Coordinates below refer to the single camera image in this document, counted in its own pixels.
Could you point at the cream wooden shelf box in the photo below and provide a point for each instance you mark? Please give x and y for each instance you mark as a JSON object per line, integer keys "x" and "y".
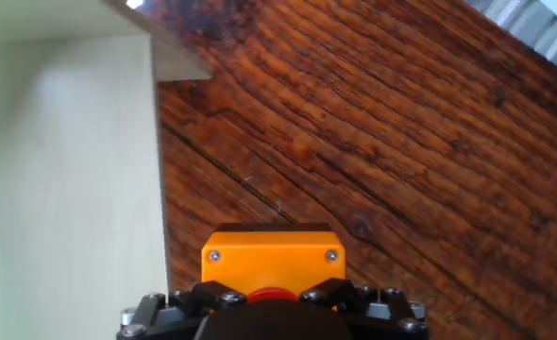
{"x": 71, "y": 189}

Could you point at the glossy brown wooden board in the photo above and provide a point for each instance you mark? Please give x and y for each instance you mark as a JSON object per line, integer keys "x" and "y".
{"x": 401, "y": 165}

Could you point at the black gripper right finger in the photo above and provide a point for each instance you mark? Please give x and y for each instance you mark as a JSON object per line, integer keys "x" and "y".
{"x": 382, "y": 321}

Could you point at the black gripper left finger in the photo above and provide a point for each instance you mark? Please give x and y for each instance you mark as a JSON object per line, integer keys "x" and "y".
{"x": 174, "y": 316}

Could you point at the orange emergency stop button box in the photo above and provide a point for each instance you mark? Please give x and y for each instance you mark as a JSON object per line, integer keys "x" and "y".
{"x": 274, "y": 264}

